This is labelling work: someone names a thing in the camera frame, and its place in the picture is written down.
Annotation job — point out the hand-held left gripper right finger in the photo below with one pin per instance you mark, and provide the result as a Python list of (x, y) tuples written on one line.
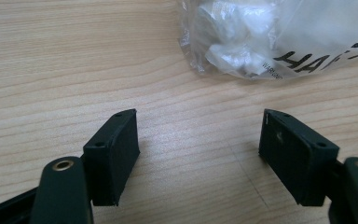
[(296, 161)]

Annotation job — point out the clear plastic liner bag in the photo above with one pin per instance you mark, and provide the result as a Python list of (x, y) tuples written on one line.
[(307, 31)]

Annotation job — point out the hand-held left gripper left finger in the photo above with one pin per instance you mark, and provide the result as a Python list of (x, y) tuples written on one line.
[(112, 160)]

